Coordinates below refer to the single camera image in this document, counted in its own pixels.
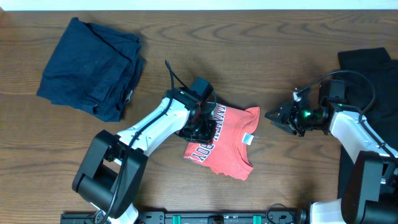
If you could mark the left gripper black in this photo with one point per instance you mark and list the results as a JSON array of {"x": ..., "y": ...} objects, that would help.
[{"x": 200, "y": 132}]

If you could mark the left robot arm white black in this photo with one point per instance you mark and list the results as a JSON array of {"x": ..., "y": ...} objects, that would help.
[{"x": 112, "y": 169}]

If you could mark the folded navy blue shirt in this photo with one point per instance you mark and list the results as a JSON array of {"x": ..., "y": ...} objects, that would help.
[{"x": 94, "y": 69}]

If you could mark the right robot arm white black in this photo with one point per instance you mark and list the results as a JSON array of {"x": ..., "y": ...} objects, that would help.
[{"x": 371, "y": 191}]

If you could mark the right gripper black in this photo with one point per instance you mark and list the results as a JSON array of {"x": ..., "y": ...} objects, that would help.
[{"x": 286, "y": 117}]

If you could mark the orange red t-shirt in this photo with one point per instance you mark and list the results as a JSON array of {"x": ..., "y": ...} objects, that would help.
[{"x": 227, "y": 153}]

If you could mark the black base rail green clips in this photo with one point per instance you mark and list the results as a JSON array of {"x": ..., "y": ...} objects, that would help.
[{"x": 272, "y": 216}]

